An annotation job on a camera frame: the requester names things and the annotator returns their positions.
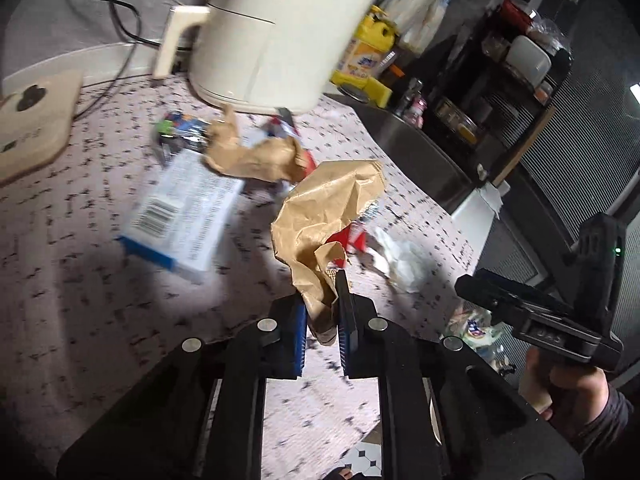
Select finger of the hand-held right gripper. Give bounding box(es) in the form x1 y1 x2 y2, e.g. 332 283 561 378
454 269 553 322

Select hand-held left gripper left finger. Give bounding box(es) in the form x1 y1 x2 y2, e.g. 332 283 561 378
57 292 308 480

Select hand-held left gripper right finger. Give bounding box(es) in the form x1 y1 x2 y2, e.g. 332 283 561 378
334 270 586 480

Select red and white carton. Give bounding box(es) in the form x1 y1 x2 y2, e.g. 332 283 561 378
325 222 372 268

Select large brown paper bag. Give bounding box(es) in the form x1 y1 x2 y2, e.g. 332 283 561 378
271 160 386 346

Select person's right forearm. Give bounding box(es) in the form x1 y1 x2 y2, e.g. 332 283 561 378
550 380 637 457

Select person's right hand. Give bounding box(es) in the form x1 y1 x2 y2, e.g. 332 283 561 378
520 346 610 423

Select clear plastic bag of packaging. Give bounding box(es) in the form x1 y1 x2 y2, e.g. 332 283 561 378
442 305 517 377

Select crumpled white tissue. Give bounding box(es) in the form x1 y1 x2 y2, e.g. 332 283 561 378
367 227 435 293

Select steel sink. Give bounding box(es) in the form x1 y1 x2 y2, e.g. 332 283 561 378
325 91 475 212

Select blue and white cardboard box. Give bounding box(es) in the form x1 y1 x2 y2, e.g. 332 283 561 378
118 149 247 283

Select small crumpled brown paper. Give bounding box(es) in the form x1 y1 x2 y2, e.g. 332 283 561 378
201 105 307 183

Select patterned tablecloth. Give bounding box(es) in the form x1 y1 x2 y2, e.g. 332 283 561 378
0 77 482 468

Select black kitchen rack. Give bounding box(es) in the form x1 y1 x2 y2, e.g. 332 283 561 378
425 0 575 147

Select crumpled white printed wrapper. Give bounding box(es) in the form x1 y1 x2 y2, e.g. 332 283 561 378
267 114 301 140

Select white container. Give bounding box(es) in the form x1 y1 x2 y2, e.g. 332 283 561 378
505 35 552 86

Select shiny crumpled wrapper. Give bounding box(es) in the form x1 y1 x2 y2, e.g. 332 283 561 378
157 112 211 163

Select yellow detergent bottle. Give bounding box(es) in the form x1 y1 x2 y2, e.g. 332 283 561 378
330 6 401 108

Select hanging plastic bags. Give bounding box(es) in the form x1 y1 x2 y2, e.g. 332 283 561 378
387 0 451 55

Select cream air fryer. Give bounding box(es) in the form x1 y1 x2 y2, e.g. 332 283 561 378
152 0 381 116

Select wooden cutting board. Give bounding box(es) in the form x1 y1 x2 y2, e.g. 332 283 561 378
0 69 85 186

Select black power cable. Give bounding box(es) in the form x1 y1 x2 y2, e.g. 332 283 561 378
61 0 193 121

